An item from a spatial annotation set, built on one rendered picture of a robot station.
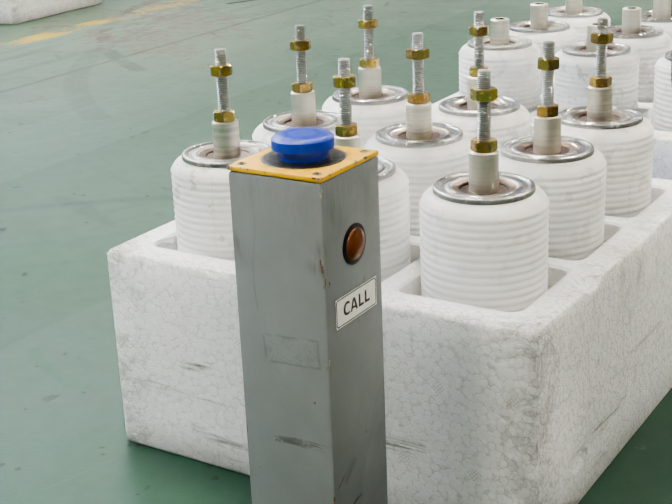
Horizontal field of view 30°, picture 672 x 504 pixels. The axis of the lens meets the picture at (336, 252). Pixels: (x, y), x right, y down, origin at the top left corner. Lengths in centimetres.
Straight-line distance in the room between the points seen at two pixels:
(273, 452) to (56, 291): 70
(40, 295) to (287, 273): 74
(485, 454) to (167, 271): 30
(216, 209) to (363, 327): 24
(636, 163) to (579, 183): 13
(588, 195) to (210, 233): 31
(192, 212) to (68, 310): 44
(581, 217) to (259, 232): 32
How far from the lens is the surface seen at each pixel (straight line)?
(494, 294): 91
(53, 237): 170
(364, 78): 123
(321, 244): 76
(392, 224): 97
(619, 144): 111
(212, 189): 101
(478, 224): 89
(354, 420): 83
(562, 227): 101
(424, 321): 90
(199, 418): 107
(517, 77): 147
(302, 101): 113
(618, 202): 112
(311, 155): 78
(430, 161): 105
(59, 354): 133
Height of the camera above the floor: 52
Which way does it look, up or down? 20 degrees down
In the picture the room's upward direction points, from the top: 2 degrees counter-clockwise
